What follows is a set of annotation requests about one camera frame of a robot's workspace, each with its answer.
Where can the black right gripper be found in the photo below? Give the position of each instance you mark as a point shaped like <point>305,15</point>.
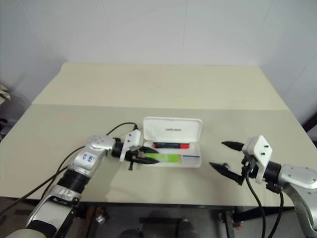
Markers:
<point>249,166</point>

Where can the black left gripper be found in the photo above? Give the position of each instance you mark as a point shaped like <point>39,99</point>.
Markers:
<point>135,155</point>

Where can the green marker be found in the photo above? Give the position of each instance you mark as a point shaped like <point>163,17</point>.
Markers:
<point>168,158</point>

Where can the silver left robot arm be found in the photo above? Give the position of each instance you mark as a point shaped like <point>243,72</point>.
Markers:
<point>81,158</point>

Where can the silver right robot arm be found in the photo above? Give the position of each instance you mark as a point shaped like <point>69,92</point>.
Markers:
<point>297,178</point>

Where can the red marker with black barrel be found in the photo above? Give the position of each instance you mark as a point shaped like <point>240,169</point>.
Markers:
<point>171,145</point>

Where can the white plastic pencil case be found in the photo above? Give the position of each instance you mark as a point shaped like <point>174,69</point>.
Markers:
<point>173,129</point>

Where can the white eraser with blue stripe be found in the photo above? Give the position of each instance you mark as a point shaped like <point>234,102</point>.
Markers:
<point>191,159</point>

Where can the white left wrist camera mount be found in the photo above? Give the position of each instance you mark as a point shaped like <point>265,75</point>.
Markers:
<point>133,138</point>

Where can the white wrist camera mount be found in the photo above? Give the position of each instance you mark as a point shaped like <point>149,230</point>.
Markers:
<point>133,138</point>
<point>258,151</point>

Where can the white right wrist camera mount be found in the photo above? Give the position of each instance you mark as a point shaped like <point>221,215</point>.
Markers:
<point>258,151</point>

